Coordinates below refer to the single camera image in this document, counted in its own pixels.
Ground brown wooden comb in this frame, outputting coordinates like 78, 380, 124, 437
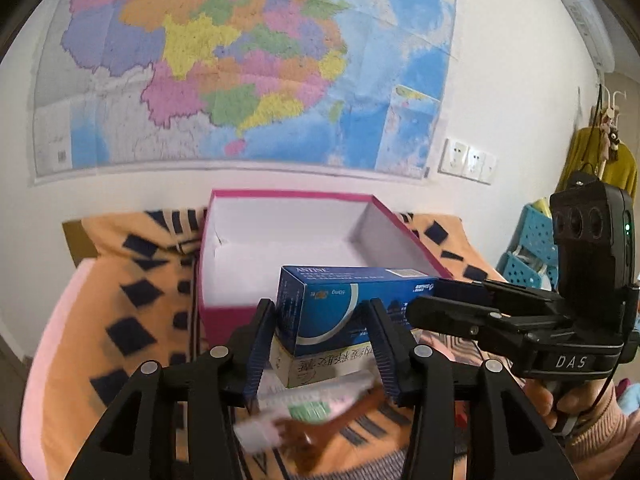
273, 384, 386, 474

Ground white green tube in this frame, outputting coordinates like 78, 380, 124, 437
233, 370, 380, 454

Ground blue plastic basket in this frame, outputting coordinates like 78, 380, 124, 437
498, 204, 559, 292

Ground orange patterned table cloth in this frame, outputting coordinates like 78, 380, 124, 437
20, 208, 504, 479

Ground white air conditioner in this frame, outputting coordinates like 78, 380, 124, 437
561, 0, 615, 73

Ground right hand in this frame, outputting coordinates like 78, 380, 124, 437
524, 379, 612, 429

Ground pink cardboard storage box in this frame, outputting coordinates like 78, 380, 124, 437
198, 190, 451, 344

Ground blue medicine box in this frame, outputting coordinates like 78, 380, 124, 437
276, 266, 436, 358

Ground pink white medicine box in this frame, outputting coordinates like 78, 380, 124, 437
269, 337, 376, 388

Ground white wall sockets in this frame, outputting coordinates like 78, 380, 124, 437
438, 138, 498, 185

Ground yellow hanging garment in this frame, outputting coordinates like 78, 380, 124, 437
556, 127, 638, 198

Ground colourful wall map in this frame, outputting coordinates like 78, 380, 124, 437
32, 0, 458, 179

